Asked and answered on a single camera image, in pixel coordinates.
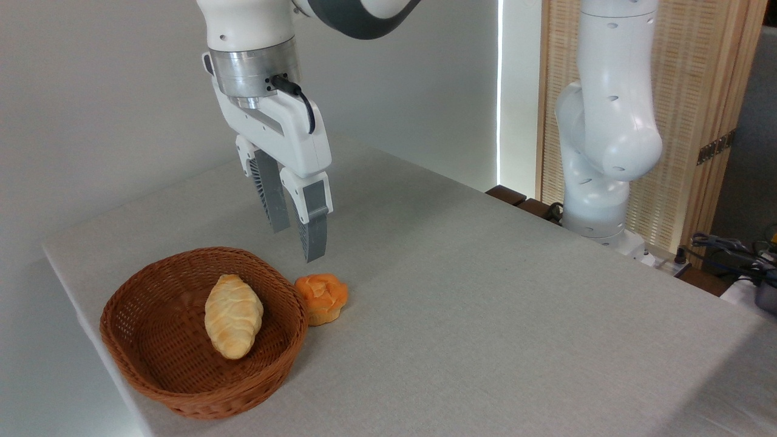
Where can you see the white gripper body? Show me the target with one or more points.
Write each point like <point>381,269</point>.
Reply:
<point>285,136</point>

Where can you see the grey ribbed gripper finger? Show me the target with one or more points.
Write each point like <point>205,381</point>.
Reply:
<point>273,200</point>
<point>312,224</point>

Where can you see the round orange bread bun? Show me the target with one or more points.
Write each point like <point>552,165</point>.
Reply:
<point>322,297</point>

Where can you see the pale croissant bread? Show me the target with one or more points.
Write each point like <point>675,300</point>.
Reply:
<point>234,315</point>

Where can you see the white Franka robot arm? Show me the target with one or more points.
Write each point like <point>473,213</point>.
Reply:
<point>613,121</point>

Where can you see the brown wicker basket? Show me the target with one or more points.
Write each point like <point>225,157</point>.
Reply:
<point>152,358</point>

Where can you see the grey tablecloth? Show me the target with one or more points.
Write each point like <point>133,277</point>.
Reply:
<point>485,334</point>

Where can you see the dark brown wooden bench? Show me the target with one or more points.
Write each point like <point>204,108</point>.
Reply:
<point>516,199</point>

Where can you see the wooden slatted screen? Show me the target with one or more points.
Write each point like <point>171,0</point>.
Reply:
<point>704,79</point>

